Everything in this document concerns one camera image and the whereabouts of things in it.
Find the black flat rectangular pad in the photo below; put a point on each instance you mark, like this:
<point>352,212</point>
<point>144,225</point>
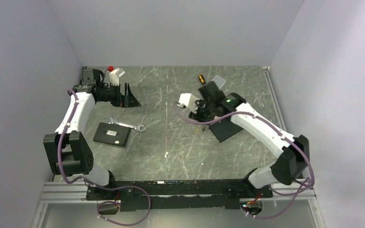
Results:
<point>224,129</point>

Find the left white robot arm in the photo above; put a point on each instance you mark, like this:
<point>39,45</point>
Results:
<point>68,153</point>

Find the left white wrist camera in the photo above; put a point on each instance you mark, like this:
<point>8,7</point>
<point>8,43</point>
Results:
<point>114,74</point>

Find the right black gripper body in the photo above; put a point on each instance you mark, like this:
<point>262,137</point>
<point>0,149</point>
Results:
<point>204,112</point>

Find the white square box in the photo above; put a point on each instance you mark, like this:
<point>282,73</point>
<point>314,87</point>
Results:
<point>219,81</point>

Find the silver open-end wrench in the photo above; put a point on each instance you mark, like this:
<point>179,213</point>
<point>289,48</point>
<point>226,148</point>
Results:
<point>138,128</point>

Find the black box with label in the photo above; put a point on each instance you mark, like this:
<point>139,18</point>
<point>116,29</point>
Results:
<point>112,134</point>

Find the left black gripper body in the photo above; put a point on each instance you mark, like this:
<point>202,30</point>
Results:
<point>113,96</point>

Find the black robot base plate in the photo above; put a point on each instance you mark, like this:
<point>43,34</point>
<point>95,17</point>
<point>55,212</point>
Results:
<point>178,194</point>

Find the aluminium frame rail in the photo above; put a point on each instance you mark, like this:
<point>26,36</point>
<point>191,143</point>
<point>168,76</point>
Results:
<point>61,192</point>

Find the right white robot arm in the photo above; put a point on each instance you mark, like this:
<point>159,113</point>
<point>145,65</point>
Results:
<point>227,115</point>

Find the yellow black screwdriver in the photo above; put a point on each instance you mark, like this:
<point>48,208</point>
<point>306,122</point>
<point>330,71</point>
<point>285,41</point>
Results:
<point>201,79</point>

